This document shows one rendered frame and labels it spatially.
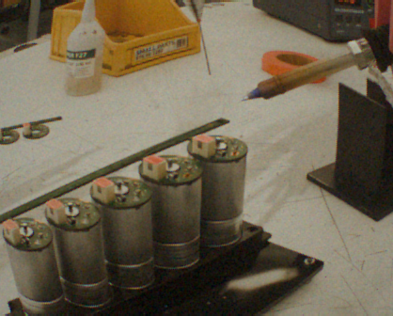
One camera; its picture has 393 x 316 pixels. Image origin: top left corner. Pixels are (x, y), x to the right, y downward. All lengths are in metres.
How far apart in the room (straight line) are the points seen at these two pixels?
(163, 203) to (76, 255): 0.05
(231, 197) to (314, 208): 0.10
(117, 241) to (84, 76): 0.29
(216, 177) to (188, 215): 0.02
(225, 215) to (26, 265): 0.12
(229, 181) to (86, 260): 0.08
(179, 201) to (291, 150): 0.19
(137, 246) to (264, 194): 0.15
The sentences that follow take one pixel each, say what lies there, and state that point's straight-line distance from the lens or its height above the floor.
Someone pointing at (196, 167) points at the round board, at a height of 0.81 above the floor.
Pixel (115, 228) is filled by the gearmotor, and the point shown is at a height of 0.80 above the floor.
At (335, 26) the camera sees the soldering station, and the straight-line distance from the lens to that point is 0.77.
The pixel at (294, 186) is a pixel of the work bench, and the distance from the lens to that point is 0.45.
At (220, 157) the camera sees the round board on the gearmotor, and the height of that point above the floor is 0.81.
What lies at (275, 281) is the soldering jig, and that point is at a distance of 0.34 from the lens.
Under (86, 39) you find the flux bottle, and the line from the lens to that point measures 0.57.
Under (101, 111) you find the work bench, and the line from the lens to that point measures 0.55.
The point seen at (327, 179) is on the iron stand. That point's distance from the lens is 0.45.
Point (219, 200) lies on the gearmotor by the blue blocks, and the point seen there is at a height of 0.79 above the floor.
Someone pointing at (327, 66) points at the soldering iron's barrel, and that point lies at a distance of 0.32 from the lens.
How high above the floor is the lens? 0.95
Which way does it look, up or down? 25 degrees down
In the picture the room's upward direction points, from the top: 1 degrees clockwise
